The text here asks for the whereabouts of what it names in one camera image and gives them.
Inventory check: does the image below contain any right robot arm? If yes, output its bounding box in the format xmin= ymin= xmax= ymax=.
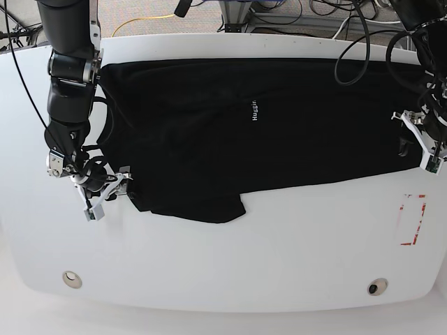
xmin=37 ymin=0 xmax=131 ymax=220

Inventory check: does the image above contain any left table grommet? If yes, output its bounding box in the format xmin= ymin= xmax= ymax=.
xmin=62 ymin=271 xmax=82 ymax=289

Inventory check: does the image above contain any table grommet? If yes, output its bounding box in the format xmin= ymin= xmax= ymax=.
xmin=367 ymin=278 xmax=388 ymax=296
xmin=62 ymin=271 xmax=82 ymax=289

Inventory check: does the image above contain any aluminium table leg frame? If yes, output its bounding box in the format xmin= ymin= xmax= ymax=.
xmin=217 ymin=1 xmax=256 ymax=33

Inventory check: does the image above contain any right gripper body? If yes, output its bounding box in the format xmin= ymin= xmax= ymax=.
xmin=75 ymin=166 xmax=133 ymax=209

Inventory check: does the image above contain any right table grommet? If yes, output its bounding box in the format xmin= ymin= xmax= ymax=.
xmin=367 ymin=278 xmax=388 ymax=296

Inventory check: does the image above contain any red tape rectangle marking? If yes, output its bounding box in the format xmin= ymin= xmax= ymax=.
xmin=395 ymin=194 xmax=427 ymax=246

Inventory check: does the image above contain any black T-shirt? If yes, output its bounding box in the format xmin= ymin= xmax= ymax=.
xmin=100 ymin=59 xmax=422 ymax=223

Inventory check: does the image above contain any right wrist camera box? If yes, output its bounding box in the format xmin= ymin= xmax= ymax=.
xmin=84 ymin=205 xmax=105 ymax=221

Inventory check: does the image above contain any yellow cable on floor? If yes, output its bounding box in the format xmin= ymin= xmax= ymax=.
xmin=111 ymin=13 xmax=175 ymax=38

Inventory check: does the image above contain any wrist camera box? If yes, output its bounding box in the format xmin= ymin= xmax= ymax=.
xmin=84 ymin=205 xmax=105 ymax=221
xmin=423 ymin=154 xmax=444 ymax=175

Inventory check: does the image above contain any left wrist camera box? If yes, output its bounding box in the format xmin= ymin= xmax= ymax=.
xmin=423 ymin=154 xmax=444 ymax=175

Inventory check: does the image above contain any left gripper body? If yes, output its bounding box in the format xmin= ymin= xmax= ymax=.
xmin=391 ymin=110 xmax=446 ymax=164

